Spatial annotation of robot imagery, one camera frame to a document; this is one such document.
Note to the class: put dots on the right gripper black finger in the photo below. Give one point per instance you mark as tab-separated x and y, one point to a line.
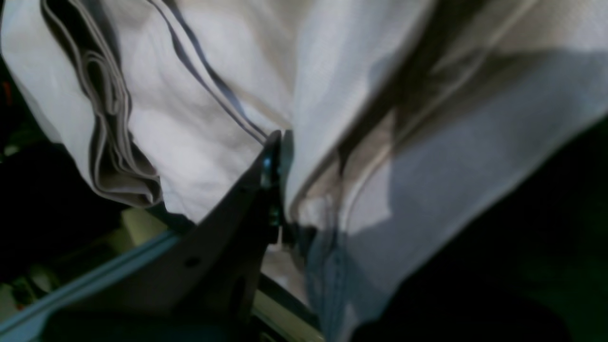
202	288

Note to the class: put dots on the pink T-shirt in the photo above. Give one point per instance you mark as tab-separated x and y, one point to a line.
410	117

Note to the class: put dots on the black table cloth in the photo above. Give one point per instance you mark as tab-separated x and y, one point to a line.
474	288

